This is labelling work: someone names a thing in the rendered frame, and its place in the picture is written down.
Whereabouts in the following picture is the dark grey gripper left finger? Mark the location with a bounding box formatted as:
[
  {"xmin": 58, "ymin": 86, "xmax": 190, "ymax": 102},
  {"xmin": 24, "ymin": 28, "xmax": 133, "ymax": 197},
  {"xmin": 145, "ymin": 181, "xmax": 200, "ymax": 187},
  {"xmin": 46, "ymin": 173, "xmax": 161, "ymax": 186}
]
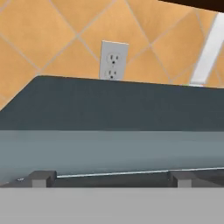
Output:
[{"xmin": 0, "ymin": 170, "xmax": 58, "ymax": 189}]

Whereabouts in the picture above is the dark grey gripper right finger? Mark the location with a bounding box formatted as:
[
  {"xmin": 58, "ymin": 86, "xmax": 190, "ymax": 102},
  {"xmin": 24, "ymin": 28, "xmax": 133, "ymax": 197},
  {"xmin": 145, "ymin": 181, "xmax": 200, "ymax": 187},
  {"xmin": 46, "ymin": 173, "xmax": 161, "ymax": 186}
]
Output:
[{"xmin": 168, "ymin": 170, "xmax": 224, "ymax": 189}]

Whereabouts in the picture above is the grey toaster oven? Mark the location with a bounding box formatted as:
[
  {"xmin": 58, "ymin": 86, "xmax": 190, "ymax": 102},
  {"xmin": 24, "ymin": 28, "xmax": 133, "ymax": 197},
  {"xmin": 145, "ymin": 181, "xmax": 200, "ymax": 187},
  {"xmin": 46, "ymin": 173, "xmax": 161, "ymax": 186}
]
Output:
[{"xmin": 0, "ymin": 74, "xmax": 224, "ymax": 187}]

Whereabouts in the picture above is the white slanted bar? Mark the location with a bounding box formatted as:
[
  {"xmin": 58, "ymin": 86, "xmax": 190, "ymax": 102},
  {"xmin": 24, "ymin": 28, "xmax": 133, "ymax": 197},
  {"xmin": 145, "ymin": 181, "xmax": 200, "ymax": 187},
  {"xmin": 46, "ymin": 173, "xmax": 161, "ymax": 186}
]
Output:
[{"xmin": 188, "ymin": 11, "xmax": 224, "ymax": 88}]

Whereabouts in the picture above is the white wall power outlet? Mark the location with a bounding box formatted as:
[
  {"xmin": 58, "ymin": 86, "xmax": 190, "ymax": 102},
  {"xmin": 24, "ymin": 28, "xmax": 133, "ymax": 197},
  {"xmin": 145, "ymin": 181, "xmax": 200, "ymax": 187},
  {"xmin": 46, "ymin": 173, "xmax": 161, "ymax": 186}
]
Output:
[{"xmin": 98, "ymin": 39, "xmax": 130, "ymax": 81}]

